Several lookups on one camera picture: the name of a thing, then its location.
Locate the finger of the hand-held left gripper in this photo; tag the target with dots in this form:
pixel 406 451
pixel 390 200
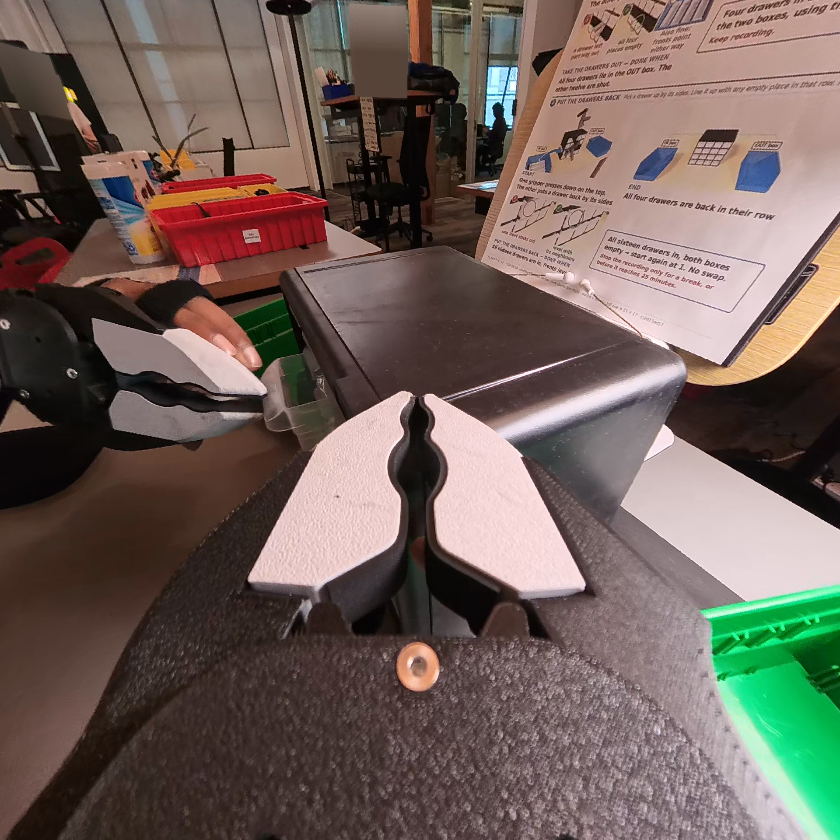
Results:
pixel 197 361
pixel 157 420

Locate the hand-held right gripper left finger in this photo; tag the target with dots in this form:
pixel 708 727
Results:
pixel 328 512

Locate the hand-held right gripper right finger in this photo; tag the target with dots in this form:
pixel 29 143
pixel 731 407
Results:
pixel 499 512

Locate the green plastic bin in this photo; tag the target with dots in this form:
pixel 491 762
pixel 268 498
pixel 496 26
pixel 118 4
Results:
pixel 774 709
pixel 266 328

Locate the clear plastic drawer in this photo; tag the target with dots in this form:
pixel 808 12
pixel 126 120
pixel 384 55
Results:
pixel 302 407

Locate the black drawer cabinet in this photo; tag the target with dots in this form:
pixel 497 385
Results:
pixel 459 321

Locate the wooden standing desk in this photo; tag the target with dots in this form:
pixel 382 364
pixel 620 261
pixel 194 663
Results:
pixel 387 100

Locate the person's left hand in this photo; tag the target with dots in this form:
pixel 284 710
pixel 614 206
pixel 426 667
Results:
pixel 226 334

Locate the paper with blue tape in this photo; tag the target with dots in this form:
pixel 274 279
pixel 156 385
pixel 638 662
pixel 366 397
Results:
pixel 144 275

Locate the red felt bag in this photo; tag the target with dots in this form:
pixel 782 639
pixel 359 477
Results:
pixel 33 262

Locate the large red plastic bin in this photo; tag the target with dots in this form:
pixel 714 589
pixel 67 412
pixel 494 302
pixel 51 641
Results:
pixel 243 229

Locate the beige side table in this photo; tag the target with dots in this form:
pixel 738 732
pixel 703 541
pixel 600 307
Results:
pixel 315 253

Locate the wipes canister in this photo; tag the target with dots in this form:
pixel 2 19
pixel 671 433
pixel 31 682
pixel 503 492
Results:
pixel 124 216

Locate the yellow plastic bin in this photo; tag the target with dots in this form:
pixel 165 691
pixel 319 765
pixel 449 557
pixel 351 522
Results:
pixel 190 195

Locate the white board stand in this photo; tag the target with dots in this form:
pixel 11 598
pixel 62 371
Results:
pixel 661 443

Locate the shallow red plastic bin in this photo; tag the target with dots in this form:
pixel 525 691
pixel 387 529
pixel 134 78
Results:
pixel 216 182

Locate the white printed packet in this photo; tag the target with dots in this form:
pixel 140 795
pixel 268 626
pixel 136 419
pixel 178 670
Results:
pixel 143 174

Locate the dark dried plant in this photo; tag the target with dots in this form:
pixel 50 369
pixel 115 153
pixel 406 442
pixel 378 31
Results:
pixel 180 148

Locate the computer monitor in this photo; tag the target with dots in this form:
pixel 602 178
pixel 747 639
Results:
pixel 26 141

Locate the black office chair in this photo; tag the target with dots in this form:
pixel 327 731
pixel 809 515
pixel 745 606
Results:
pixel 394 193

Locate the hanging paper sign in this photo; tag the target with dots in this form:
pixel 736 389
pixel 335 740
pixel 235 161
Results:
pixel 369 124

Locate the black partition panel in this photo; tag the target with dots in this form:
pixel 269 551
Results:
pixel 75 75

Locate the blue box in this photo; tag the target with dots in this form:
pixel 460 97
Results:
pixel 338 90

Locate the wooden sheet board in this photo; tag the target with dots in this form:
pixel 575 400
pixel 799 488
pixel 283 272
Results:
pixel 774 354

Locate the black bag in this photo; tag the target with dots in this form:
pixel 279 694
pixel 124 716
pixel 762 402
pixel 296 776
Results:
pixel 433 79

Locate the printed instruction sheet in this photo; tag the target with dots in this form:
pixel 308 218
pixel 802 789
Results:
pixel 689 164

